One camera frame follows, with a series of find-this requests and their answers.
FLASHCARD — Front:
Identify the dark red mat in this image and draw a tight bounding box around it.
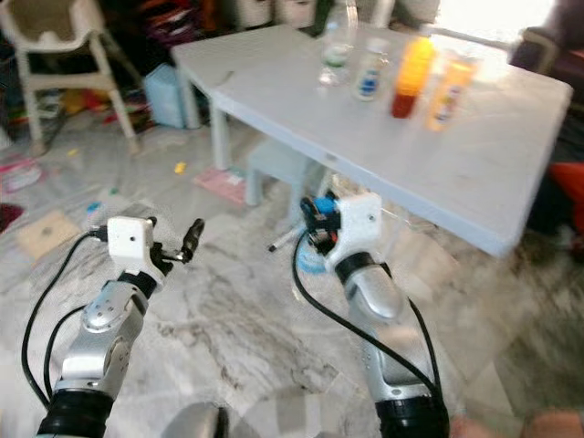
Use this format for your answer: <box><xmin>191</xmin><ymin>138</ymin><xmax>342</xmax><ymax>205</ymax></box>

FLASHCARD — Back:
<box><xmin>0</xmin><ymin>202</ymin><xmax>25</xmax><ymax>232</ymax></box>

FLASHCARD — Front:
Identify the orange bottle with white label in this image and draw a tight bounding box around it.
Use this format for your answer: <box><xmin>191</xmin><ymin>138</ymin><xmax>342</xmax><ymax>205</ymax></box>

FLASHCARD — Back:
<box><xmin>426</xmin><ymin>56</ymin><xmax>478</xmax><ymax>132</ymax></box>

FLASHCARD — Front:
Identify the tall clear plastic bottle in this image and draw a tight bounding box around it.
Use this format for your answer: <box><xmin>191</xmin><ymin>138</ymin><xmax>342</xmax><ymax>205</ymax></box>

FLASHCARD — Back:
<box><xmin>318</xmin><ymin>0</ymin><xmax>362</xmax><ymax>86</ymax></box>

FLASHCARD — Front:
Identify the grey robot leg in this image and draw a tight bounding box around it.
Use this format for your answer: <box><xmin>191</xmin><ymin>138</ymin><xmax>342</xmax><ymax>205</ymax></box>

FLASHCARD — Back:
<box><xmin>168</xmin><ymin>401</ymin><xmax>230</xmax><ymax>438</ymax></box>

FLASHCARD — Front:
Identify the white bottle with blue label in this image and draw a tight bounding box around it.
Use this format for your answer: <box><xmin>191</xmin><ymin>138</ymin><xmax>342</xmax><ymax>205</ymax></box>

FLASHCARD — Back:
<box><xmin>355</xmin><ymin>37</ymin><xmax>392</xmax><ymax>102</ymax></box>

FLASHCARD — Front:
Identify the orange bottle with red base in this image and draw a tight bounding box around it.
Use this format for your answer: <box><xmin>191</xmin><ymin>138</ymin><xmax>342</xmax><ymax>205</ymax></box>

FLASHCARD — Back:
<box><xmin>390</xmin><ymin>36</ymin><xmax>438</xmax><ymax>120</ymax></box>

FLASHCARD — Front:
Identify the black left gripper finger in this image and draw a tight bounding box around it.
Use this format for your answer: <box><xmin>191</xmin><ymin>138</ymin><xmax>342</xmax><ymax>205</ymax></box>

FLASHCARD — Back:
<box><xmin>182</xmin><ymin>217</ymin><xmax>207</xmax><ymax>266</ymax></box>

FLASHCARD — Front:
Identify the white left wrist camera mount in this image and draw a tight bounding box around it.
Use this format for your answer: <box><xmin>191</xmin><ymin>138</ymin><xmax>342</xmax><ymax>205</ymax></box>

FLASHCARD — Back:
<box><xmin>106</xmin><ymin>214</ymin><xmax>155</xmax><ymax>277</ymax></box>

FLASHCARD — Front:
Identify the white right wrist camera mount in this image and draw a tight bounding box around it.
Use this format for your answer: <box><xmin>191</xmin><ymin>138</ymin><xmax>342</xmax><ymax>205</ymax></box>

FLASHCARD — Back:
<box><xmin>332</xmin><ymin>191</ymin><xmax>385</xmax><ymax>263</ymax></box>

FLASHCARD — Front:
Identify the tan cardboard piece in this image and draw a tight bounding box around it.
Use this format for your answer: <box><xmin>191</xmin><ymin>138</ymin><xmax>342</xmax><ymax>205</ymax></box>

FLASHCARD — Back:
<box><xmin>15</xmin><ymin>211</ymin><xmax>84</xmax><ymax>260</ymax></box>

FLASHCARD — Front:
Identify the large white plastic table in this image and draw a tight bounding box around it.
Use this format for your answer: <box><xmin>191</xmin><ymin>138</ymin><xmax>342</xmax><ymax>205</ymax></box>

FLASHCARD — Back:
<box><xmin>212</xmin><ymin>35</ymin><xmax>575</xmax><ymax>257</ymax></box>

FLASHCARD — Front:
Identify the light blue box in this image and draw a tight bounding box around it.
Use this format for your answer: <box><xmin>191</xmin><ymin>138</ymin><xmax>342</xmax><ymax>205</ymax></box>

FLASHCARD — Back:
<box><xmin>143</xmin><ymin>63</ymin><xmax>186</xmax><ymax>130</ymax></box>

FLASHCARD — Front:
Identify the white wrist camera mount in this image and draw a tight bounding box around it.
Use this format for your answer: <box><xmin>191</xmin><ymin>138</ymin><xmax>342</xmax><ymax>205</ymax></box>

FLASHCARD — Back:
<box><xmin>106</xmin><ymin>214</ymin><xmax>155</xmax><ymax>277</ymax></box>
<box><xmin>332</xmin><ymin>191</ymin><xmax>385</xmax><ymax>263</ymax></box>

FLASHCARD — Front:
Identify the clear bottle with blue cap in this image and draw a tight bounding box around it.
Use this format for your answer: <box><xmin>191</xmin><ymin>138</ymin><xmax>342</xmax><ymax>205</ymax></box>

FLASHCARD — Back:
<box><xmin>295</xmin><ymin>193</ymin><xmax>338</xmax><ymax>276</ymax></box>

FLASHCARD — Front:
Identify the white plastic high chair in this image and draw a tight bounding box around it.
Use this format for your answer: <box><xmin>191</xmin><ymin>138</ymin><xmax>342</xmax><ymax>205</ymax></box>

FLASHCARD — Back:
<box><xmin>0</xmin><ymin>0</ymin><xmax>139</xmax><ymax>155</ymax></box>

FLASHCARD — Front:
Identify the light blue plastic stool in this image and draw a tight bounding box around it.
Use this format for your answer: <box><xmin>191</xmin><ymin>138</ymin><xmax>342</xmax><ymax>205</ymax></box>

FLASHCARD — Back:
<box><xmin>244</xmin><ymin>140</ymin><xmax>321</xmax><ymax>208</ymax></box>

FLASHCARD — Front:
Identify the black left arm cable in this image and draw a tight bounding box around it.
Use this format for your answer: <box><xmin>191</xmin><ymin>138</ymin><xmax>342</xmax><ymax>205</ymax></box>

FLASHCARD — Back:
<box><xmin>21</xmin><ymin>230</ymin><xmax>111</xmax><ymax>409</ymax></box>

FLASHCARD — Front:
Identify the pink flat packet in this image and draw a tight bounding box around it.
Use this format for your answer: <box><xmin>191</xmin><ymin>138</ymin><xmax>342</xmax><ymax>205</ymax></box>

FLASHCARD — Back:
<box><xmin>193</xmin><ymin>166</ymin><xmax>250</xmax><ymax>207</ymax></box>
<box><xmin>0</xmin><ymin>156</ymin><xmax>40</xmax><ymax>193</ymax></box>

